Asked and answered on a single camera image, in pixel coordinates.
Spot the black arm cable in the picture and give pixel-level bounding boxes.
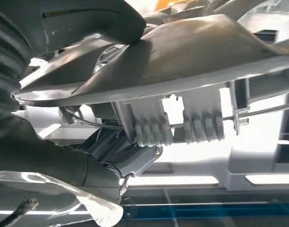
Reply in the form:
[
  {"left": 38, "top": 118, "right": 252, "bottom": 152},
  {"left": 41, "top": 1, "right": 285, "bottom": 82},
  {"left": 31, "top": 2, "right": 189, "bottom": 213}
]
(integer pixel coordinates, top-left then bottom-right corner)
[{"left": 0, "top": 196, "right": 39, "bottom": 227}]

